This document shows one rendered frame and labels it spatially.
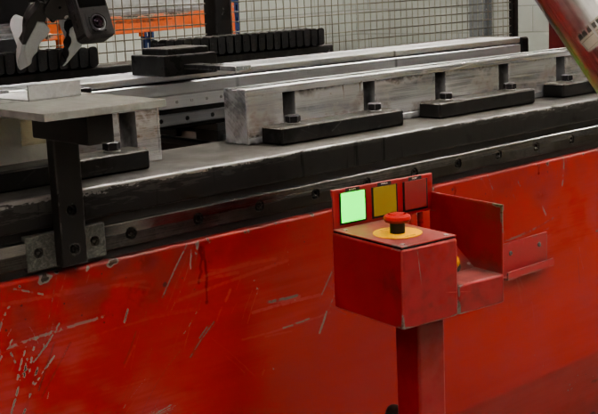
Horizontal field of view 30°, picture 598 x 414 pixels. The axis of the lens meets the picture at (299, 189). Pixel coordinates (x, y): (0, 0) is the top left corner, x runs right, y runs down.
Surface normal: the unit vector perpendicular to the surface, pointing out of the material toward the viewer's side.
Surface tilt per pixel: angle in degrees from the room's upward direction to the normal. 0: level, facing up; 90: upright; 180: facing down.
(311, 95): 90
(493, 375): 90
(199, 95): 90
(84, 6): 71
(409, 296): 90
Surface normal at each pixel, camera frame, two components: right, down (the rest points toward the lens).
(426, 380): 0.58, 0.12
